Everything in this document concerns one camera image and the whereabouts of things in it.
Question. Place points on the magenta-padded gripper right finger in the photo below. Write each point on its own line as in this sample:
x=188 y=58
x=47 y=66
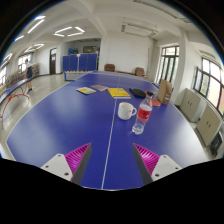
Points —
x=148 y=157

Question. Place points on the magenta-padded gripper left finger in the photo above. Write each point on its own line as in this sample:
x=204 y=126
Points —
x=77 y=156

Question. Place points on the clear red-labelled drink bottle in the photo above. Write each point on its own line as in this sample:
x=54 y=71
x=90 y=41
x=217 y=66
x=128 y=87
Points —
x=144 y=113

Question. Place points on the white mug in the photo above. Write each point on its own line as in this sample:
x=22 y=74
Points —
x=125 y=111

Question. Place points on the black table tennis paddle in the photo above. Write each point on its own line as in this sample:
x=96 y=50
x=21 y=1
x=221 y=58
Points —
x=136 y=92

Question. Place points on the small yellow and blue book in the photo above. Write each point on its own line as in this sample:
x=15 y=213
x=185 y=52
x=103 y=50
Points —
x=86 y=90

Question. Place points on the beige cabinet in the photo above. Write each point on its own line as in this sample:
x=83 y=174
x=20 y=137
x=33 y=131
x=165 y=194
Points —
x=208 y=125
x=190 y=105

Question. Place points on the brown cardboard box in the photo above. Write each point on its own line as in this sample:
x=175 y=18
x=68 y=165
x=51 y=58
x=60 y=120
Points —
x=165 y=91

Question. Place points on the grey thin book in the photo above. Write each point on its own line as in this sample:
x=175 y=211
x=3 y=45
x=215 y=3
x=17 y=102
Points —
x=99 y=87

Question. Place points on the blue-framed court barrier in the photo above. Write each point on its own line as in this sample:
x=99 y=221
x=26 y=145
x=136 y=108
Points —
x=76 y=76

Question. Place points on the brown armchair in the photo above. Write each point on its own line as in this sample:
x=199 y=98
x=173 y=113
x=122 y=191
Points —
x=109 y=67
x=140 y=72

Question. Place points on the blue red-legged table tennis table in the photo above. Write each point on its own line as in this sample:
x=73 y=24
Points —
x=13 y=87

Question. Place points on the blue partition panels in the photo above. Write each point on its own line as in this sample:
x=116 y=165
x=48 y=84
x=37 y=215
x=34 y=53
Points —
x=80 y=62

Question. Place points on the black-framed window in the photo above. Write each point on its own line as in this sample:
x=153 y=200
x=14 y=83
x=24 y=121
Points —
x=210 y=85
x=168 y=65

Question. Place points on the person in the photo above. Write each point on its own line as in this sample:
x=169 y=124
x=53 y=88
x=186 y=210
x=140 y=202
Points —
x=29 y=71

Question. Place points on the dark door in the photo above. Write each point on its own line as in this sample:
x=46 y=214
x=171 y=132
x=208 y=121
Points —
x=53 y=61

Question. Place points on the shelf unit with books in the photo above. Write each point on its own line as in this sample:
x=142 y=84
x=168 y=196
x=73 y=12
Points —
x=20 y=75

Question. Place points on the white ceiling air conditioner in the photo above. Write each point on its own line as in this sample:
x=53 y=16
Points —
x=138 y=31

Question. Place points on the ceiling strip lights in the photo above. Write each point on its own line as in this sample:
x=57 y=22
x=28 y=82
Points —
x=63 y=29

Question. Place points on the blue wall poster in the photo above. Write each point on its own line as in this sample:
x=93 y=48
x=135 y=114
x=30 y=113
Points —
x=73 y=51

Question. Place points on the framed wall picture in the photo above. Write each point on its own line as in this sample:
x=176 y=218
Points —
x=89 y=49

